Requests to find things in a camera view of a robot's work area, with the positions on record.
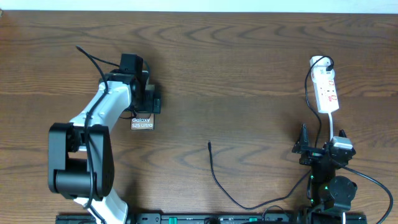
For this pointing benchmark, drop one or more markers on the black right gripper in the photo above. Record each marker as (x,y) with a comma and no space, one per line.
(312,155)

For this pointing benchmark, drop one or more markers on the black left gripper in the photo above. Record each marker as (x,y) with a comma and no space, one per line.
(149,107)

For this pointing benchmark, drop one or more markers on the Galaxy S25 Ultra smartphone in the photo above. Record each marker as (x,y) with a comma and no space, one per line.
(143,121)

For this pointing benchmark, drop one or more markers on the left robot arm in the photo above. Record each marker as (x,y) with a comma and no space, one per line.
(80,156)

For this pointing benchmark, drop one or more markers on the white power strip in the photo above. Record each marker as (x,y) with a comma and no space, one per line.
(322,75)

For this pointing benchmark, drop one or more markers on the black mounting rail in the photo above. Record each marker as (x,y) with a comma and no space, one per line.
(156,218)

